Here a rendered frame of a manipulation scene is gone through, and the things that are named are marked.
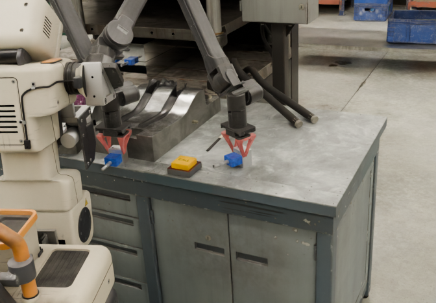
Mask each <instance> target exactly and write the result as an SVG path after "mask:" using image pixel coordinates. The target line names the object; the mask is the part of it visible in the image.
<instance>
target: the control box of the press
mask: <svg viewBox="0 0 436 303"><path fill-rule="evenodd" d="M239 8H240V11H242V21H249V22H258V24H260V34H261V39H262V41H263V43H264V45H265V46H266V48H267V50H268V52H269V54H270V55H271V58H272V86H273V87H275V88H276V89H277V90H279V91H281V92H282V93H284V94H285V95H286V96H289V33H290V32H291V30H292V28H293V27H294V26H295V24H306V25H307V24H309V23H311V22H312V21H313V20H315V19H316V18H318V16H319V0H241V1H239ZM264 24H266V26H267V27H268V29H269V30H270V32H271V33H272V48H271V47H270V45H269V44H268V42H267V40H266V38H265V33H264Z"/></svg>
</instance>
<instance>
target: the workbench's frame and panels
mask: <svg viewBox="0 0 436 303"><path fill-rule="evenodd" d="M386 126H387V119H386V121H385V123H384V124H383V126H382V128H381V130H380V131H379V133H378V135H377V136H376V139H375V140H374V142H373V144H372V145H371V147H370V149H369V151H368V153H367V154H366V156H365V158H364V159H363V161H362V163H361V165H360V166H359V168H358V170H357V172H356V173H355V175H354V177H353V179H352V181H351V182H350V184H349V186H348V187H347V189H346V191H345V193H344V195H343V196H342V198H341V200H340V201H339V204H338V205H337V207H336V208H334V207H331V206H324V205H320V204H313V203H309V202H302V201H298V200H291V199H285V198H281V197H274V196H270V195H264V194H259V193H253V192H249V191H242V190H238V189H231V188H224V187H221V186H214V185H210V184H203V183H199V182H192V181H189V180H182V179H177V178H171V177H167V176H160V175H154V174H150V173H143V172H139V171H132V170H128V169H122V168H117V167H110V166H109V167H108V168H106V169H105V170H104V171H101V168H103V166H104V165H100V164H93V163H92V164H91V165H90V167H89V168H88V170H86V169H85V165H84V162H83V161H78V160H72V159H68V158H61V157H59V161H60V168H61V169H77V170H78V171H80V176H81V182H82V190H87V191H89V193H90V199H91V210H92V217H93V236H92V239H91V241H90V243H89V244H88V245H102V246H104V247H106V248H107V249H108V250H109V251H110V254H111V257H112V265H113V269H114V277H115V281H114V284H113V286H112V287H113V288H114V289H115V290H116V292H117V297H118V302H119V303H361V302H362V300H363V298H367V297H368V296H369V292H370V282H371V271H372V250H373V239H374V218H375V207H376V186H377V174H378V153H379V146H380V137H381V135H382V134H383V131H384V130H385V128H386Z"/></svg>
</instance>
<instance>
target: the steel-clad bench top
mask: <svg viewBox="0 0 436 303"><path fill-rule="evenodd" d="M220 101H221V111H220V112H218V113H217V114H215V115H214V116H213V117H212V118H210V119H209V120H208V121H207V122H205V123H204V124H203V125H201V126H200V127H199V128H198V129H196V130H195V131H194V132H192V133H191V134H190V135H189V136H188V137H186V138H185V139H183V140H182V141H181V142H180V143H179V144H177V145H176V146H174V147H173V148H172V149H171V150H170V151H168V152H167V153H165V154H164V155H163V156H162V157H161V158H159V159H158V160H156V161H155V162H150V161H145V160H139V159H134V158H128V162H127V163H126V164H125V165H118V166H117V168H122V169H128V170H132V171H139V172H143V173H150V174H154V175H160V176H167V177H171V178H177V179H182V180H189V181H192V182H199V183H203V184H210V185H214V186H221V187H224V188H231V189H238V190H242V191H249V192H253V193H259V194H264V195H270V196H274V197H281V198H285V199H291V200H298V201H302V202H309V203H313V204H320V205H324V206H331V207H334V208H336V207H337V205H338V204H339V201H340V200H341V198H342V196H343V195H344V193H345V191H346V189H347V187H348V186H349V184H350V182H351V181H352V179H353V177H354V175H355V173H356V172H357V170H358V168H359V166H360V165H361V163H362V161H363V159H364V158H365V156H366V154H367V153H368V151H369V149H370V147H371V145H372V144H373V142H374V140H375V139H376V136H377V135H378V133H379V131H380V130H381V128H382V126H383V124H384V123H385V121H386V119H387V117H385V116H378V115H367V114H356V113H350V112H338V111H331V110H320V109H314V108H306V109H307V110H309V111H310V112H311V113H313V114H315V115H316V116H317V117H318V118H319V120H318V121H317V122H316V123H312V122H311V121H309V120H307V119H306V118H305V117H303V116H302V115H300V114H299V113H297V112H296V111H294V110H293V109H292V108H290V107H288V106H285V105H284V106H285V107H286V108H287V109H288V110H289V111H290V112H292V113H293V114H294V115H295V116H297V117H298V118H299V119H300V120H301V121H302V122H303V125H302V126H301V127H300V128H297V127H295V126H294V125H293V124H292V123H291V122H289V121H288V120H287V119H286V118H285V117H284V116H283V115H282V114H281V113H280V112H278V111H277V110H276V109H275V108H274V107H272V106H271V105H270V104H267V103H256V102H255V103H252V104H250V105H248V106H246V111H247V123H248V124H251V125H253V126H255V127H256V131H255V132H249V134H251V133H254V134H256V137H255V139H254V141H253V143H252V145H251V146H250V149H252V165H249V166H247V167H244V168H243V167H241V166H239V165H237V166H235V167H230V166H229V165H227V164H225V165H222V166H220V167H217V168H213V165H214V164H217V163H219V162H223V161H224V155H226V154H230V153H232V150H231V148H230V146H229V145H228V144H227V142H226V140H225V139H224V138H223V137H222V138H221V139H220V140H219V141H218V142H217V143H216V144H215V145H214V146H213V147H212V148H211V149H210V150H209V151H206V150H207V149H208V148H209V147H210V146H211V145H212V144H213V143H214V142H215V141H216V140H217V139H218V138H219V137H220V136H221V135H222V134H221V132H222V131H224V130H226V129H225V128H221V123H224V122H227V121H228V109H227V100H226V99H220ZM58 155H59V157H61V158H68V159H72V160H78V161H83V162H84V157H83V153H82V150H81V151H80V152H79V153H78V154H58ZM180 155H182V156H189V157H194V158H197V161H200V162H201V164H202V167H201V168H200V169H199V170H198V171H197V172H196V173H195V174H194V175H193V176H191V177H190V178H187V177H183V176H176V175H169V174H167V168H168V167H169V166H171V162H173V161H174V160H176V159H177V158H178V157H179V156H180Z"/></svg>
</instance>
